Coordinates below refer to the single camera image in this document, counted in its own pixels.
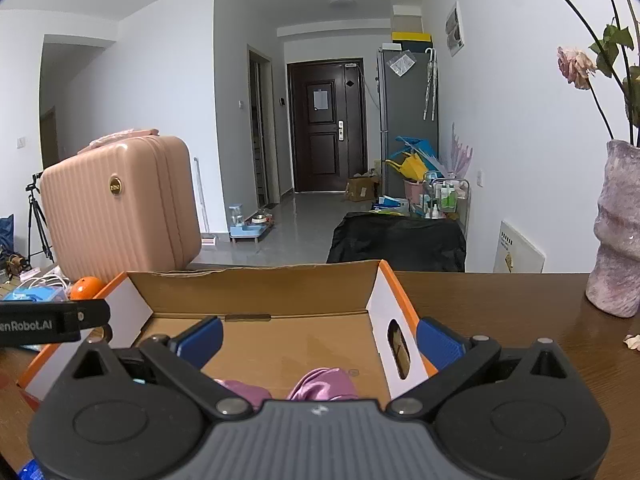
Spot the yellow and black box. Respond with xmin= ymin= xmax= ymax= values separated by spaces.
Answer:
xmin=391 ymin=31 xmax=434 ymax=52

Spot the interior glass door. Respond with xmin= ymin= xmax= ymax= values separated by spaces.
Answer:
xmin=248 ymin=44 xmax=274 ymax=207

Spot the pink textured vase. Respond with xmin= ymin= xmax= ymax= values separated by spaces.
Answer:
xmin=585 ymin=139 xmax=640 ymax=319

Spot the grey refrigerator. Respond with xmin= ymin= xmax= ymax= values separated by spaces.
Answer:
xmin=377 ymin=45 xmax=440 ymax=201

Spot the purple feather decoration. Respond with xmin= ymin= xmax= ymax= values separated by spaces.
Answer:
xmin=449 ymin=122 xmax=474 ymax=177

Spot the metal cart with bottles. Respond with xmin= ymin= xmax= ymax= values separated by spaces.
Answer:
xmin=419 ymin=172 xmax=471 ymax=235

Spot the purple satin scrunchie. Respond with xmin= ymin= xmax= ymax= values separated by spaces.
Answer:
xmin=287 ymin=367 xmax=358 ymax=402

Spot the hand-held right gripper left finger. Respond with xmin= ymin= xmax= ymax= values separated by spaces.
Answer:
xmin=70 ymin=316 xmax=253 ymax=422

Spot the blue pet feeder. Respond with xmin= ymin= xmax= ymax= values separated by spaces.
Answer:
xmin=229 ymin=204 xmax=275 ymax=244

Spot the pink ribbed suitcase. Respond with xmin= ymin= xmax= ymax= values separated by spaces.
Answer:
xmin=40 ymin=130 xmax=203 ymax=285

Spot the white wall electrical panel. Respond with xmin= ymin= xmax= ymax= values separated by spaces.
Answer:
xmin=444 ymin=1 xmax=466 ymax=58

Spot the clear plastic bag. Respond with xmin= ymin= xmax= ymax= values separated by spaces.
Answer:
xmin=387 ymin=51 xmax=417 ymax=77

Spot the black cloth cover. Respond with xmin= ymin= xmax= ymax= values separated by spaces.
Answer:
xmin=326 ymin=211 xmax=467 ymax=274

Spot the brown cardboard carton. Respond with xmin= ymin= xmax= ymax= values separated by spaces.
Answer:
xmin=344 ymin=176 xmax=381 ymax=203

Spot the white flat panel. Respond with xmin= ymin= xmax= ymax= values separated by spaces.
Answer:
xmin=494 ymin=220 xmax=546 ymax=274

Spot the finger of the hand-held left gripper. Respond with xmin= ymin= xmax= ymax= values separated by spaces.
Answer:
xmin=65 ymin=299 xmax=111 ymax=334

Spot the blue tissue pack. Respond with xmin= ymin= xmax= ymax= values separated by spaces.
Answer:
xmin=0 ymin=285 xmax=70 ymax=304

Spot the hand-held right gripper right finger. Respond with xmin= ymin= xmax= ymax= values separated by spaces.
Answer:
xmin=387 ymin=316 xmax=571 ymax=422

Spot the dark brown entrance door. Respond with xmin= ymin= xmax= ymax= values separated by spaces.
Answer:
xmin=287 ymin=59 xmax=369 ymax=194

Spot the bunch of dried pink roses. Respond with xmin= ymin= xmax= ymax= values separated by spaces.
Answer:
xmin=485 ymin=0 xmax=640 ymax=148

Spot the white folded umbrella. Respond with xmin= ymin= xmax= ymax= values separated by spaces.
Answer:
xmin=422 ymin=48 xmax=440 ymax=122

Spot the orange fruit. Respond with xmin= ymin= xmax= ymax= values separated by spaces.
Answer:
xmin=70 ymin=276 xmax=106 ymax=301

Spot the orange cardboard box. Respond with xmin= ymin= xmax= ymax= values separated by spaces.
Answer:
xmin=17 ymin=259 xmax=441 ymax=402

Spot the black camera tripod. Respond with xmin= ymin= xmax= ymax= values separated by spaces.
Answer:
xmin=25 ymin=172 xmax=55 ymax=266

